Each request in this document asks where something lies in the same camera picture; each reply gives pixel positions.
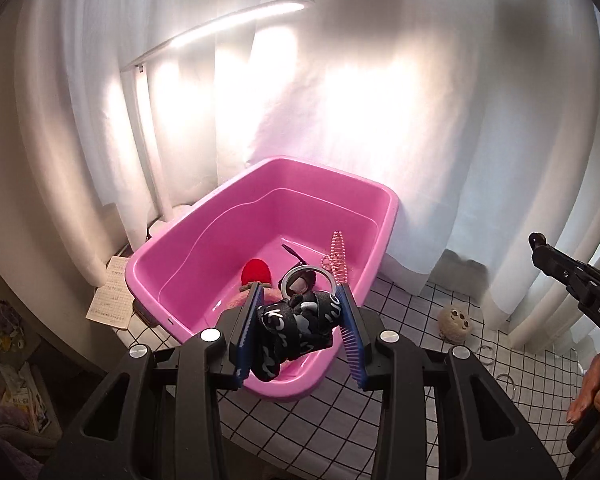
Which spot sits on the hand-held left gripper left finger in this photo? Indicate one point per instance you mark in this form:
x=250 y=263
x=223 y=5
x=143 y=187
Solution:
x=245 y=340

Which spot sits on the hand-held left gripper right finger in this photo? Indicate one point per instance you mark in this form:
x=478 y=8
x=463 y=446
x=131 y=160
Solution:
x=354 y=340

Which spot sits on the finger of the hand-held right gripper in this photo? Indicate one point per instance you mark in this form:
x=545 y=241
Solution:
x=555 y=257

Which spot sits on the black patterned scrunchie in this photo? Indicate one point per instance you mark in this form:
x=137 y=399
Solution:
x=290 y=330

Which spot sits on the red round plush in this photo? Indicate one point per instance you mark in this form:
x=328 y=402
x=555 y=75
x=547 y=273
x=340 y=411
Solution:
x=256 y=271

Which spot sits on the thin silver bangle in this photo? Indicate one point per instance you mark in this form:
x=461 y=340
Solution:
x=307 y=269

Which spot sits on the pearl hair clip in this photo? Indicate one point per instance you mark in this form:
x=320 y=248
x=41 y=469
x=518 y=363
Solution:
x=337 y=250

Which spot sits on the brown hair clip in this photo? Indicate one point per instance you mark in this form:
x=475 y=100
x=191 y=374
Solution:
x=292 y=253

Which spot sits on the pink plastic tub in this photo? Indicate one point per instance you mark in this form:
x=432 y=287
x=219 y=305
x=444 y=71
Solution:
x=280 y=210

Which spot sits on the person's right hand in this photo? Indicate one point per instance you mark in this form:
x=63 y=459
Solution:
x=592 y=390

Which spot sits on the white black-grid tablecloth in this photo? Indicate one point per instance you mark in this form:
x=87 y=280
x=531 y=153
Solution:
x=420 y=320

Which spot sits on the beige plush face pouch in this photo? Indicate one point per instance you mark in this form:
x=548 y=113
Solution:
x=455 y=324

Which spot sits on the large silver bangle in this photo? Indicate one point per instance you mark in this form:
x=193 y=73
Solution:
x=513 y=387

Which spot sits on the handwritten paper notebook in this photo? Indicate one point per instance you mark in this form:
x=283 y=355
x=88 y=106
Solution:
x=107 y=295

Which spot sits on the white sheer curtain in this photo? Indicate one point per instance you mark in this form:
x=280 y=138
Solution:
x=380 y=110

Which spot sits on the pile of colourful packets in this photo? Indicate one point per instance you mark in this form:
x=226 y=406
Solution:
x=15 y=395

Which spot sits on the purple fuzzy cloth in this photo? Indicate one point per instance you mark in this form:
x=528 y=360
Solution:
x=5 y=440

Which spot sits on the white led desk lamp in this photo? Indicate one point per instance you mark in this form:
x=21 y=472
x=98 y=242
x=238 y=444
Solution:
x=230 y=22

